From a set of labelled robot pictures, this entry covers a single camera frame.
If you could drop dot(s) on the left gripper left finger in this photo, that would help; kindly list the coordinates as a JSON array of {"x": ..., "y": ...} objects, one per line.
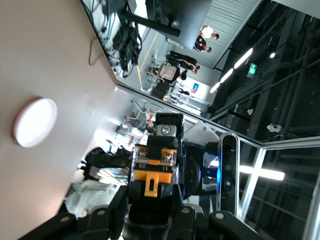
[{"x": 95, "y": 225}]

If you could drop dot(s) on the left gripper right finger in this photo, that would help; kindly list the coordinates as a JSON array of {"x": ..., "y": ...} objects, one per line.
[{"x": 190, "y": 225}]

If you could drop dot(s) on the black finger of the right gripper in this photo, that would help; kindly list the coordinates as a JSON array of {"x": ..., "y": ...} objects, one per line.
[{"x": 166, "y": 130}]

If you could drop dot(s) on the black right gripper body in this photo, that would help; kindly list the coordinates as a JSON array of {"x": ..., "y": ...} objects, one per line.
[{"x": 192, "y": 172}]

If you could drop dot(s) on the orange push-button switch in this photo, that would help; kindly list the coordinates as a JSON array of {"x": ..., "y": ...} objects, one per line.
[{"x": 152, "y": 175}]

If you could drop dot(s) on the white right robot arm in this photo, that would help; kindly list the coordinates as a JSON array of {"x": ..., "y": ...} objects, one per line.
[{"x": 200, "y": 131}]

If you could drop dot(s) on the white cloth bundle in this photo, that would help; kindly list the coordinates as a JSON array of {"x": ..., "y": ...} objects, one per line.
[{"x": 85, "y": 195}]

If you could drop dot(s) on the seated person dark hair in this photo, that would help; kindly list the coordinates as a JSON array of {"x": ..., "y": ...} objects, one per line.
[{"x": 182, "y": 73}]

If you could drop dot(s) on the beige office chair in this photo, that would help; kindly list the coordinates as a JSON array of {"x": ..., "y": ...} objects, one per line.
[{"x": 168, "y": 71}]

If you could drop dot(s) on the black office chair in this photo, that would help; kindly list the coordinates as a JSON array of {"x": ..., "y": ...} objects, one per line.
[{"x": 107, "y": 160}]

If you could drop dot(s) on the person in black clothes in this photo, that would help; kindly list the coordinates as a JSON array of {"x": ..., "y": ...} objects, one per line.
[{"x": 183, "y": 58}]

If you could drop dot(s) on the long ceiling light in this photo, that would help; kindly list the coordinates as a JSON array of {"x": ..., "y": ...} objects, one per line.
[
  {"x": 243, "y": 58},
  {"x": 226, "y": 75}
]

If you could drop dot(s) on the person in red black top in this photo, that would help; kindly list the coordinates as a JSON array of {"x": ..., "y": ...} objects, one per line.
[{"x": 201, "y": 43}]

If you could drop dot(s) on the green exit sign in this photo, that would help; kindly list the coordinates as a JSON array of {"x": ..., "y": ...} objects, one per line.
[{"x": 253, "y": 68}]

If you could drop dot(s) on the person in white shirt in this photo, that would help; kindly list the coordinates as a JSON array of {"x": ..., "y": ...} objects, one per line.
[{"x": 207, "y": 31}]

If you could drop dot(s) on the black stand bar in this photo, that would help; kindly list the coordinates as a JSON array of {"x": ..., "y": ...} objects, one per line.
[{"x": 150, "y": 23}]

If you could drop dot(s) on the large black monitor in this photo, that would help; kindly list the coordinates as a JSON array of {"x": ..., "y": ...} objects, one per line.
[{"x": 187, "y": 20}]

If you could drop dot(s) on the pink round plate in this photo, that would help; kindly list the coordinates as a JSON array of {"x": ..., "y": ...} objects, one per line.
[{"x": 35, "y": 122}]

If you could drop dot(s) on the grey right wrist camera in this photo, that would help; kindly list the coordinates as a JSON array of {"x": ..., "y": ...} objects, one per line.
[{"x": 228, "y": 175}]

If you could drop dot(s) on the blue wall sign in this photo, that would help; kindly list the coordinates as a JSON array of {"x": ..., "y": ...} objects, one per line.
[{"x": 196, "y": 87}]

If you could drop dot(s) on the aluminium cage frame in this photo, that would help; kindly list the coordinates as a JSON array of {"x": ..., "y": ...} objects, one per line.
[{"x": 287, "y": 143}]

